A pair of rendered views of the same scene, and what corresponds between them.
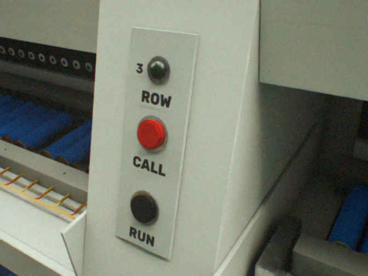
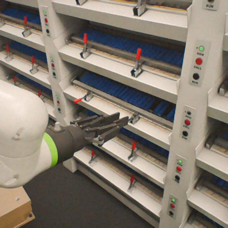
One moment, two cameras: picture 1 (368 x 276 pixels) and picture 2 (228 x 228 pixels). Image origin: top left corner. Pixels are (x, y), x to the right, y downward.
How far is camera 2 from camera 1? 0.63 m
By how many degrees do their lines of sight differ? 22
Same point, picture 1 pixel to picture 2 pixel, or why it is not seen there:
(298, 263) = (215, 142)
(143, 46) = (186, 108)
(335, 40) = (218, 114)
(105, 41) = (178, 105)
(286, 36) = (211, 111)
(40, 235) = (157, 134)
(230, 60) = (201, 114)
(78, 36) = (170, 99)
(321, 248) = (220, 140)
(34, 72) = not seen: hidden behind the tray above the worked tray
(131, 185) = (182, 129)
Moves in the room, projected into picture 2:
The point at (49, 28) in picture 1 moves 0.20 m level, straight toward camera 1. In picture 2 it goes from (163, 96) to (185, 132)
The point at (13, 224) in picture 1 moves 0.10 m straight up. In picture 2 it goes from (150, 131) to (152, 108)
